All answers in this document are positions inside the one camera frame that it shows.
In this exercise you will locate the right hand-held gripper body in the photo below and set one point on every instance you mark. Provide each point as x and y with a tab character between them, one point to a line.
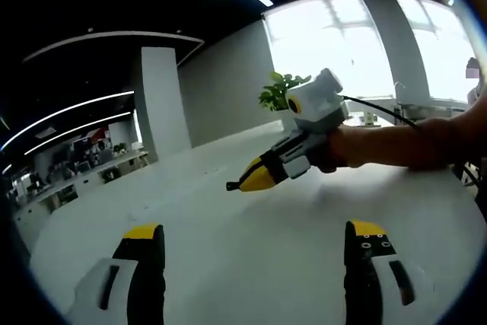
316	106

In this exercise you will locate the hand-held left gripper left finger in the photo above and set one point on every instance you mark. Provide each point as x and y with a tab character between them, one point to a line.
95	290

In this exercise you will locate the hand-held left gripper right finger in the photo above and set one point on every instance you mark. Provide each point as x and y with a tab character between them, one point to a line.
384	290

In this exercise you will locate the person's right hand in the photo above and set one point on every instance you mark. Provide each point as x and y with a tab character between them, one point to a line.
348	148

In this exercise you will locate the potted green plant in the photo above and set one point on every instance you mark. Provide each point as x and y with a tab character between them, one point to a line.
277	91

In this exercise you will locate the row of white office desks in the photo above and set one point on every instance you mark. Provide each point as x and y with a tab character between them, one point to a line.
76	176

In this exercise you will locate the small green desk plant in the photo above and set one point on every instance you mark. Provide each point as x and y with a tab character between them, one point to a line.
119	147

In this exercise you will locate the ceiling air vent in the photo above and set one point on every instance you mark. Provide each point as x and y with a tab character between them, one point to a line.
45	132

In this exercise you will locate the red wall banner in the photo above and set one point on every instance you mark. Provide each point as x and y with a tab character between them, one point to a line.
95	134

